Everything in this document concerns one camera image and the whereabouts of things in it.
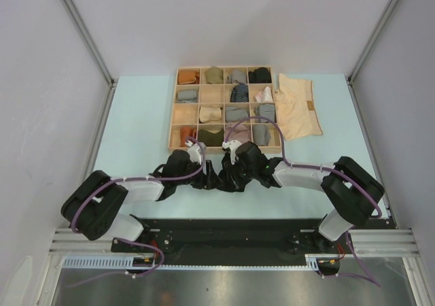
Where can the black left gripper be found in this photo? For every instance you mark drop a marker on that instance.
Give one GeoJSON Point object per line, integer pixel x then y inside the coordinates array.
{"type": "Point", "coordinates": [208, 181]}

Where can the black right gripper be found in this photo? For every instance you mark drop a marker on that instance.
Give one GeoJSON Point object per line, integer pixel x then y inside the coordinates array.
{"type": "Point", "coordinates": [238, 159]}

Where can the black garment pile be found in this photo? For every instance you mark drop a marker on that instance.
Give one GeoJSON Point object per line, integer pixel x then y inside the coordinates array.
{"type": "Point", "coordinates": [233, 177]}

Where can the orange and cream underwear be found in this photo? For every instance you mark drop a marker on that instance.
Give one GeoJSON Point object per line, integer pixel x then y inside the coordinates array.
{"type": "Point", "coordinates": [186, 132]}

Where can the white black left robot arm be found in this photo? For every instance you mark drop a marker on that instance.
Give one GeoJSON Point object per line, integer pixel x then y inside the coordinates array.
{"type": "Point", "coordinates": [93, 209]}

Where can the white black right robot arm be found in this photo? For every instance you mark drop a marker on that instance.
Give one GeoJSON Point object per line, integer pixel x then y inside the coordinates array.
{"type": "Point", "coordinates": [352, 191]}

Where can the grey rolled underwear bottom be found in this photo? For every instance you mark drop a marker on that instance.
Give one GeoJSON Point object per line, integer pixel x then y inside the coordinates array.
{"type": "Point", "coordinates": [261, 135]}

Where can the dark green rolled underwear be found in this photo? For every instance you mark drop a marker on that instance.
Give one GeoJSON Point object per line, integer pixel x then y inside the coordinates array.
{"type": "Point", "coordinates": [211, 139]}

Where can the grey striped rolled underwear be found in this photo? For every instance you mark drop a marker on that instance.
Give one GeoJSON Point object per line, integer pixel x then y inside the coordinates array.
{"type": "Point", "coordinates": [265, 111]}

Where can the grey rolled underwear middle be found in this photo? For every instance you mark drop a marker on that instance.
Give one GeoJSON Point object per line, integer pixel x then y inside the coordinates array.
{"type": "Point", "coordinates": [234, 114]}

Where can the peach rolled underwear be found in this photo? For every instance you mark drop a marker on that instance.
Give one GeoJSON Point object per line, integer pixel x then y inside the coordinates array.
{"type": "Point", "coordinates": [209, 114]}

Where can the pink white rolled underwear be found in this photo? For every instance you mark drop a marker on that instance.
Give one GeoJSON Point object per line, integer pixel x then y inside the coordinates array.
{"type": "Point", "coordinates": [264, 95]}

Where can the navy striped rolled underwear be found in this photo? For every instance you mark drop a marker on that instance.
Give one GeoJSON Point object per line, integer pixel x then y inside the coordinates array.
{"type": "Point", "coordinates": [240, 93]}

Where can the peach underwear flat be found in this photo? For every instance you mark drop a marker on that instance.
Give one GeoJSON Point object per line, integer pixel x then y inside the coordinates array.
{"type": "Point", "coordinates": [295, 108]}

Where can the grey rolled underwear left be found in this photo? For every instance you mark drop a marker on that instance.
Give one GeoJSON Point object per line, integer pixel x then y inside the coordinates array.
{"type": "Point", "coordinates": [187, 96]}

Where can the black rolled underwear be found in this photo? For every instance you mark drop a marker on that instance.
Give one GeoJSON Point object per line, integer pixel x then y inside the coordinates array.
{"type": "Point", "coordinates": [261, 75]}

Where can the grey rolled underwear top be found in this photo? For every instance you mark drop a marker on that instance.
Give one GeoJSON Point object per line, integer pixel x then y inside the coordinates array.
{"type": "Point", "coordinates": [236, 76]}

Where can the olive rolled underwear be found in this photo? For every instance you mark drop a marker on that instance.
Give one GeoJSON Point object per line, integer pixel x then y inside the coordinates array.
{"type": "Point", "coordinates": [214, 75]}

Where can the orange rolled underwear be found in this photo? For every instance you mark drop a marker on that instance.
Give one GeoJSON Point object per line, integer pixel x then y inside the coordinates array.
{"type": "Point", "coordinates": [188, 77]}

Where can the wooden grid organizer tray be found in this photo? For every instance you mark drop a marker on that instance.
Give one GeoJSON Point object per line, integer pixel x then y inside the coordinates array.
{"type": "Point", "coordinates": [218, 95]}

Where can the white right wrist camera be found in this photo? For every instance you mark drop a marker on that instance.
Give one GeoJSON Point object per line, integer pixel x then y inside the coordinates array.
{"type": "Point", "coordinates": [231, 147]}

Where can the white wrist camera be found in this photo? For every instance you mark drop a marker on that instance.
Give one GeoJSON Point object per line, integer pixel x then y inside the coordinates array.
{"type": "Point", "coordinates": [196, 152]}
{"type": "Point", "coordinates": [231, 147]}

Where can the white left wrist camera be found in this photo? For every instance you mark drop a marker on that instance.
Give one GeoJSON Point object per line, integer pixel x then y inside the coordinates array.
{"type": "Point", "coordinates": [196, 152]}

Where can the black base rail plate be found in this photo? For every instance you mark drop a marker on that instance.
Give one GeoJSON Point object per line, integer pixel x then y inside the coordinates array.
{"type": "Point", "coordinates": [240, 239]}

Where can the white slotted cable duct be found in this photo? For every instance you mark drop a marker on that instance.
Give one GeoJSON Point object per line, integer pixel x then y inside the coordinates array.
{"type": "Point", "coordinates": [140, 263]}

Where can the aluminium frame profile front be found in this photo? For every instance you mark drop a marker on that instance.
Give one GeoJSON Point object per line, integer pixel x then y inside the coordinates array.
{"type": "Point", "coordinates": [366, 243]}

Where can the aluminium corner post left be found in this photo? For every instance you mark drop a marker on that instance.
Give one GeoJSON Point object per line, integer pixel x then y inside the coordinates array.
{"type": "Point", "coordinates": [90, 44]}

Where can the aluminium corner post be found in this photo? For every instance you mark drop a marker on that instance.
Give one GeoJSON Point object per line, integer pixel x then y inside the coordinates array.
{"type": "Point", "coordinates": [374, 37]}
{"type": "Point", "coordinates": [90, 44]}

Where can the aluminium corner post right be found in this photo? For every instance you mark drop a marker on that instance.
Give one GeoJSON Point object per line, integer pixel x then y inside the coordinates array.
{"type": "Point", "coordinates": [374, 37]}

